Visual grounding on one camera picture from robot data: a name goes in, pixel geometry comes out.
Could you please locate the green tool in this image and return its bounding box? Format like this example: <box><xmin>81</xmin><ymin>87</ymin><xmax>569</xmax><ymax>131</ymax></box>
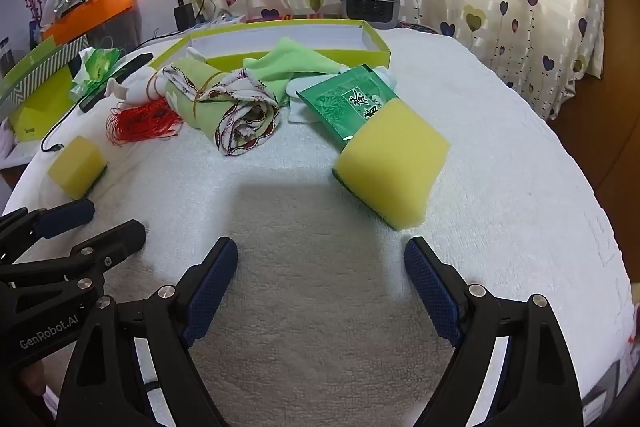
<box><xmin>296</xmin><ymin>66</ymin><xmax>401</xmax><ymax>142</ymax></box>

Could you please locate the black charger adapter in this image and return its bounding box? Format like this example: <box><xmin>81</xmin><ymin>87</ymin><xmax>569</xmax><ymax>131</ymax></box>
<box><xmin>173</xmin><ymin>4</ymin><xmax>199</xmax><ymax>30</ymax></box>

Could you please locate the plaid blanket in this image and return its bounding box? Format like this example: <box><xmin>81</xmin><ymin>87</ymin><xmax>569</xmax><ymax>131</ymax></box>
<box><xmin>395</xmin><ymin>21</ymin><xmax>442</xmax><ymax>36</ymax></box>

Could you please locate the black smartphone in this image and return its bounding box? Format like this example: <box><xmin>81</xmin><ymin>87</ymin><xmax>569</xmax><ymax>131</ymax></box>
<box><xmin>78</xmin><ymin>52</ymin><xmax>154</xmax><ymax>114</ymax></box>

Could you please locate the black usb cable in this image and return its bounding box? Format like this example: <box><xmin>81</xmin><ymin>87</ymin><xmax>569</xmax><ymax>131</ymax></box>
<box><xmin>40</xmin><ymin>99</ymin><xmax>88</xmax><ymax>154</ymax></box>

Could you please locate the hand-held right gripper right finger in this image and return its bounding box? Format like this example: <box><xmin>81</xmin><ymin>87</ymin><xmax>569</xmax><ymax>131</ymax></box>
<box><xmin>404</xmin><ymin>236</ymin><xmax>585</xmax><ymax>427</ymax></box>

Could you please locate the green tissue packet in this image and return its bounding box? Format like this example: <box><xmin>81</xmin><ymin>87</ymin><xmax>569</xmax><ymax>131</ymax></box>
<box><xmin>70</xmin><ymin>48</ymin><xmax>124</xmax><ymax>102</ymax></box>

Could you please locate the yellow green scouring sponge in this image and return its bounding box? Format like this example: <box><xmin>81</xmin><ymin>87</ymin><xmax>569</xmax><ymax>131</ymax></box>
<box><xmin>47</xmin><ymin>136</ymin><xmax>109</xmax><ymax>200</ymax></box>
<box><xmin>333</xmin><ymin>100</ymin><xmax>452</xmax><ymax>233</ymax></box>

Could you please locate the yellow-green cardboard box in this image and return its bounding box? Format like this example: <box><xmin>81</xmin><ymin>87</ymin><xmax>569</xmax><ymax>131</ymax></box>
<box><xmin>159</xmin><ymin>19</ymin><xmax>392</xmax><ymax>75</ymax></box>

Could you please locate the printed cloth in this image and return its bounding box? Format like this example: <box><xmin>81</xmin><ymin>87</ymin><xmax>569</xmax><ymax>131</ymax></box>
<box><xmin>162</xmin><ymin>57</ymin><xmax>279</xmax><ymax>156</ymax></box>

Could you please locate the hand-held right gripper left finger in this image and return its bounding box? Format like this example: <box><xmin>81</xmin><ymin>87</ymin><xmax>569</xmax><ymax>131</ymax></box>
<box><xmin>57</xmin><ymin>237</ymin><xmax>239</xmax><ymax>427</ymax></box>

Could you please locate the green patterned box lid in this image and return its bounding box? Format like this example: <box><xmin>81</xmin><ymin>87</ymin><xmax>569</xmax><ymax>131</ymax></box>
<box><xmin>0</xmin><ymin>34</ymin><xmax>89</xmax><ymax>144</ymax></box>

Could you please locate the white cloth bundle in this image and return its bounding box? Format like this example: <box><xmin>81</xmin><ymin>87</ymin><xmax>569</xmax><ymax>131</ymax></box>
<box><xmin>106</xmin><ymin>66</ymin><xmax>172</xmax><ymax>102</ymax></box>

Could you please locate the red knot tassel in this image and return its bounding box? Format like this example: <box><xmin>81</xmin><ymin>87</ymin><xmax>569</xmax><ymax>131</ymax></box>
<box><xmin>106</xmin><ymin>99</ymin><xmax>182</xmax><ymax>148</ymax></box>

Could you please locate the wooden cabinet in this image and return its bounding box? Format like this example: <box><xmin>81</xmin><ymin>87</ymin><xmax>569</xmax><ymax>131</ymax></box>
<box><xmin>550</xmin><ymin>0</ymin><xmax>640</xmax><ymax>283</ymax></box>

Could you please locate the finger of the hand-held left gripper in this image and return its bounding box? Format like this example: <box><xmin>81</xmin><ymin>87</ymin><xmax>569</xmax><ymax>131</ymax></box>
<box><xmin>0</xmin><ymin>219</ymin><xmax>147</xmax><ymax>300</ymax></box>
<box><xmin>0</xmin><ymin>199</ymin><xmax>96</xmax><ymax>259</ymax></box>

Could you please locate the light green cloth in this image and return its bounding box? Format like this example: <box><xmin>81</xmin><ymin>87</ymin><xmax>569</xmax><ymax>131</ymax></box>
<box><xmin>243</xmin><ymin>38</ymin><xmax>347</xmax><ymax>82</ymax></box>

